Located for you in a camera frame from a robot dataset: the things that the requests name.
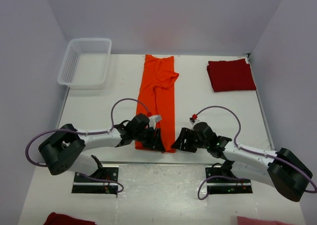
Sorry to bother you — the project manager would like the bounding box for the white plastic basket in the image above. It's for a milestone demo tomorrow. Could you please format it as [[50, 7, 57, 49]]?
[[57, 38, 112, 90]]

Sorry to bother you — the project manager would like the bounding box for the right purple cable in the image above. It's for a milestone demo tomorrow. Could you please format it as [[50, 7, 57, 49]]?
[[197, 105, 317, 201]]

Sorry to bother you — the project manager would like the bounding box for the orange t-shirt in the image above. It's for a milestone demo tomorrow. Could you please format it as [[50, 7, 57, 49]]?
[[138, 55, 179, 153]]

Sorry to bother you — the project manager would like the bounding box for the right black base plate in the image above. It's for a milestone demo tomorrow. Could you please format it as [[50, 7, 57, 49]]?
[[205, 165, 253, 195]]

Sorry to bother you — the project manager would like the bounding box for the purple cable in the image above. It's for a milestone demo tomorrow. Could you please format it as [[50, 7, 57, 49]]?
[[197, 105, 317, 201], [25, 98, 152, 193]]

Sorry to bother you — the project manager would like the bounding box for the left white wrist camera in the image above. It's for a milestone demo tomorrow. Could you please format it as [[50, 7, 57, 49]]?
[[149, 115, 162, 129]]

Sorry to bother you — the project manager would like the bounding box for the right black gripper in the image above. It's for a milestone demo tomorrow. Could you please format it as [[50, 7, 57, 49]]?
[[171, 128, 209, 153]]

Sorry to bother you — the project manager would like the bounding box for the pink cloth bottom right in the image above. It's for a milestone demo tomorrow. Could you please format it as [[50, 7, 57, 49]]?
[[237, 216, 288, 225]]

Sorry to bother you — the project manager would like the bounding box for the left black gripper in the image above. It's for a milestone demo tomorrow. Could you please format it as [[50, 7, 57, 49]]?
[[133, 126, 164, 152]]

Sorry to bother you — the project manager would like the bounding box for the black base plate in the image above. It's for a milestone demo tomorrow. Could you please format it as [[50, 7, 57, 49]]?
[[205, 165, 253, 195], [71, 165, 122, 195]]

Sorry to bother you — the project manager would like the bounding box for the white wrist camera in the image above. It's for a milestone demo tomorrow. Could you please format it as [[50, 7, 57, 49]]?
[[190, 117, 200, 127], [149, 115, 162, 129]]

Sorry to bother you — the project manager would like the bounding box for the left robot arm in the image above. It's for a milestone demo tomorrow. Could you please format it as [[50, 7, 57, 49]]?
[[39, 113, 165, 182]]

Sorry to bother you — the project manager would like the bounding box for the dark red cloth bottom left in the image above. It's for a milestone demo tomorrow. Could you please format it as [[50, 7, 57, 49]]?
[[44, 212, 96, 225]]

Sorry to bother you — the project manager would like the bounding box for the folded dark red t-shirt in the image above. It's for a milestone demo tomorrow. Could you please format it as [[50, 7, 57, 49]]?
[[207, 58, 257, 93]]

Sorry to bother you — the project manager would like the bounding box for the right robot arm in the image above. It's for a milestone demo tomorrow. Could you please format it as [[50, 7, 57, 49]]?
[[172, 122, 313, 202]]

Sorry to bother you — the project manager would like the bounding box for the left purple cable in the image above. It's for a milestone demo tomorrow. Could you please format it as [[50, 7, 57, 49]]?
[[25, 98, 152, 193]]

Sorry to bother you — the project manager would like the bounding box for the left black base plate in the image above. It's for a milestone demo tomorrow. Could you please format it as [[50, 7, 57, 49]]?
[[71, 165, 122, 195]]

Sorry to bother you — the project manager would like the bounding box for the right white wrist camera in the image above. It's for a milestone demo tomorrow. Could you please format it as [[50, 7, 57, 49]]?
[[190, 117, 200, 127]]

